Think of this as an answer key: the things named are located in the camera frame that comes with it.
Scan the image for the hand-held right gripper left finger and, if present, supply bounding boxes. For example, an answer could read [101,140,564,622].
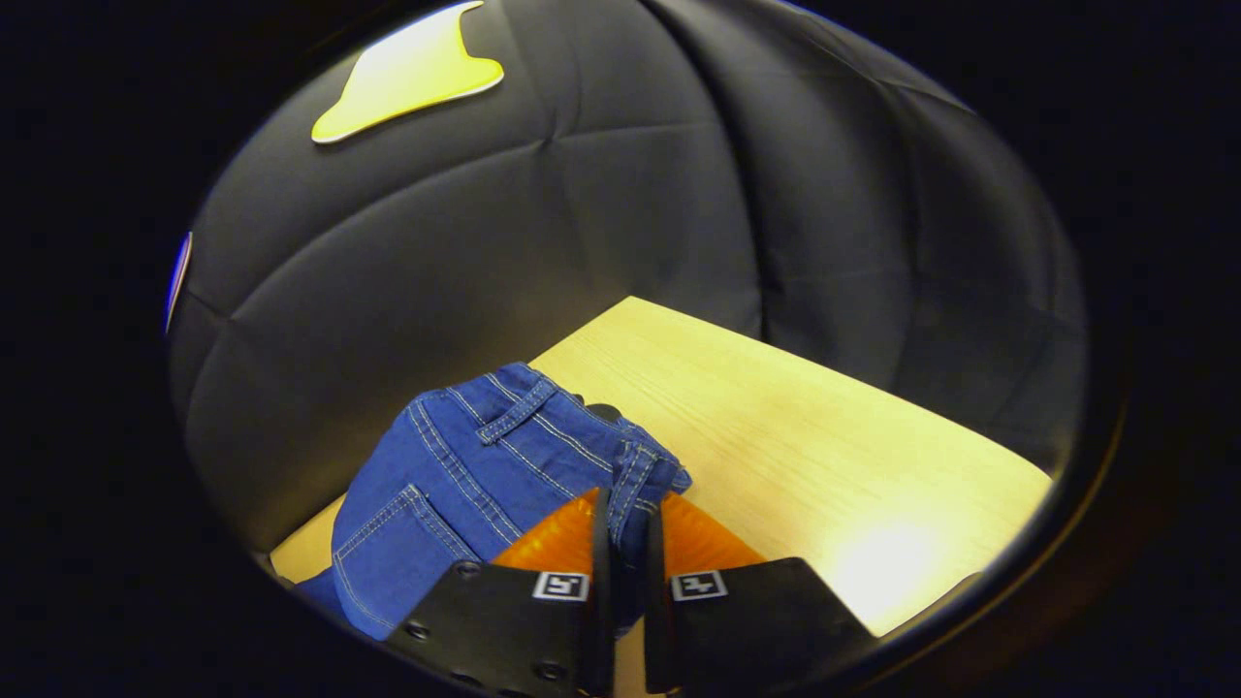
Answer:
[384,487,616,698]

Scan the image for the blue denim jeans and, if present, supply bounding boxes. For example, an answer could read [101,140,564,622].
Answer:
[291,362,693,643]

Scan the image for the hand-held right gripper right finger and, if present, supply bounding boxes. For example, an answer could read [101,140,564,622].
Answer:
[643,491,880,697]

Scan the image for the black backdrop cloth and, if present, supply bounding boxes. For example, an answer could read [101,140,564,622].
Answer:
[167,0,1089,554]

